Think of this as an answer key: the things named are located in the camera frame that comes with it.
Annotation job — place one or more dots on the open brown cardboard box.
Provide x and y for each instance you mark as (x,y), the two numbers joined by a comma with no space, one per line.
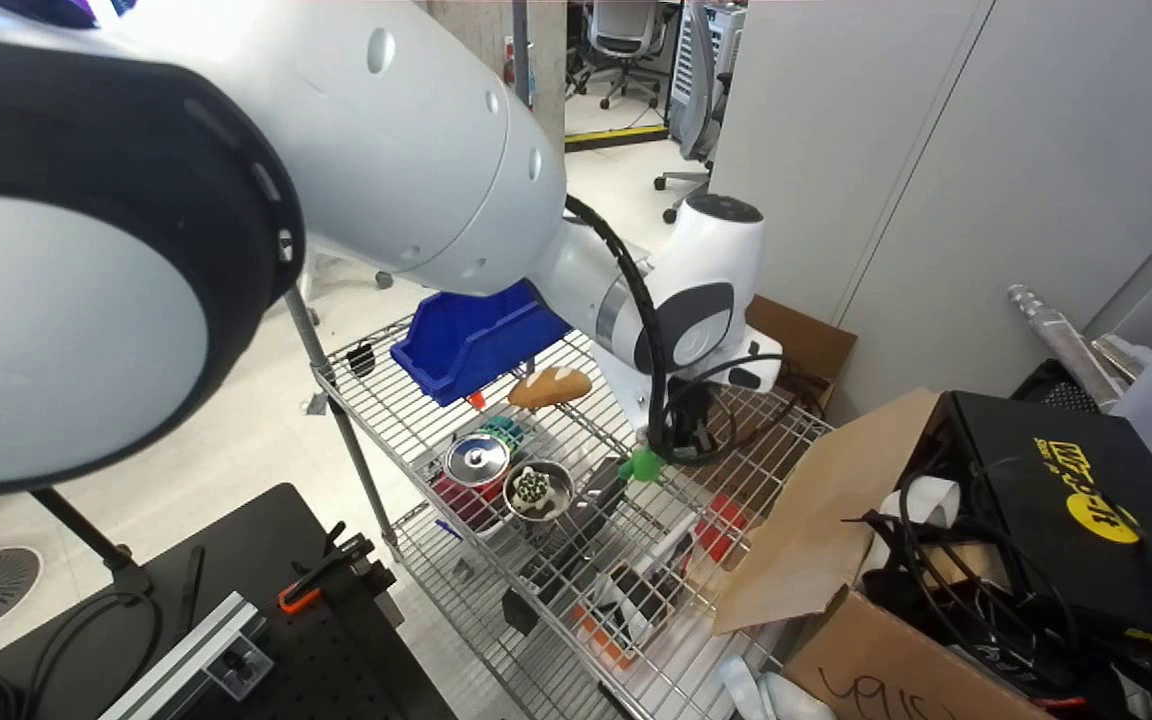
(801,532)

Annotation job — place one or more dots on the bundle of metal rods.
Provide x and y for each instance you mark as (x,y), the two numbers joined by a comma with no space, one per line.
(1056,332)

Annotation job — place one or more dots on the black bag with yellow logo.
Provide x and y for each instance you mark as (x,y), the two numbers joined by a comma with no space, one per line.
(1082,506)

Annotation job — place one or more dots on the aluminium extrusion rail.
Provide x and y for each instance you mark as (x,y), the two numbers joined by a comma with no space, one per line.
(188,662)

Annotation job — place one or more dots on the brown plush toy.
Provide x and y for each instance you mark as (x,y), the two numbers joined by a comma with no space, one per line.
(550,388)

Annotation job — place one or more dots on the blue plastic bin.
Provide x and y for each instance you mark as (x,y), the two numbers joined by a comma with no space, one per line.
(470,340)

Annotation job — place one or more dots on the green plushy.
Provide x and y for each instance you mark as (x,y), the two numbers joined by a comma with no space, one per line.
(640,464)

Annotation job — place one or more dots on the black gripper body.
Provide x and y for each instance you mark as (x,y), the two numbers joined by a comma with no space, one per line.
(697,394)

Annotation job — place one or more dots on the white office chair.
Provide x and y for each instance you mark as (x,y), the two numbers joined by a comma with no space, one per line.
(620,33)

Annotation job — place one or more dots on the small brown cardboard box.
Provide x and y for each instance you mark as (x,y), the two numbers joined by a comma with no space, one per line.
(801,345)

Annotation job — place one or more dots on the black articulated camera stand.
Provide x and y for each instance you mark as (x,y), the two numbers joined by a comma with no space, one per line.
(91,532)

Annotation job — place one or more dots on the white plastic bag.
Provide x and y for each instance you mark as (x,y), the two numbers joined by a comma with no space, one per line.
(759,695)

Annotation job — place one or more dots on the grey mesh office chair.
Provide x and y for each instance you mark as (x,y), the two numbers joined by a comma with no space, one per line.
(697,83)

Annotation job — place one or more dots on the orange packet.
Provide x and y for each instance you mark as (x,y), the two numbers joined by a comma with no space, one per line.
(603,647)

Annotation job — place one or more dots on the white bottle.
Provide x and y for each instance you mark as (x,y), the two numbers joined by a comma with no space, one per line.
(638,592)

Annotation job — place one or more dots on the red box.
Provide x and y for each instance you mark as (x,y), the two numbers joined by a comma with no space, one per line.
(460,506)

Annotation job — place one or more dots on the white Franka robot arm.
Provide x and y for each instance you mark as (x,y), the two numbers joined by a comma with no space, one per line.
(336,160)

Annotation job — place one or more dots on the red packet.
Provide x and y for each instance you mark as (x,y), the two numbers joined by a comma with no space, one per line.
(722,524)

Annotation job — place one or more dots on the teal small toy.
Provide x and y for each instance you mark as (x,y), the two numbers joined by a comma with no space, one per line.
(513,426)

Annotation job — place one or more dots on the silver tin can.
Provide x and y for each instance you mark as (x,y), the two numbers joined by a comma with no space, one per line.
(482,462)

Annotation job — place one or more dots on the small black cup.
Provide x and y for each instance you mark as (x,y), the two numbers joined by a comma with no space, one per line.
(361,358)

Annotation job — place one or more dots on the orange and black clamp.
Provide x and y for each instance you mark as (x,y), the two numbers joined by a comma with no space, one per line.
(317,581)

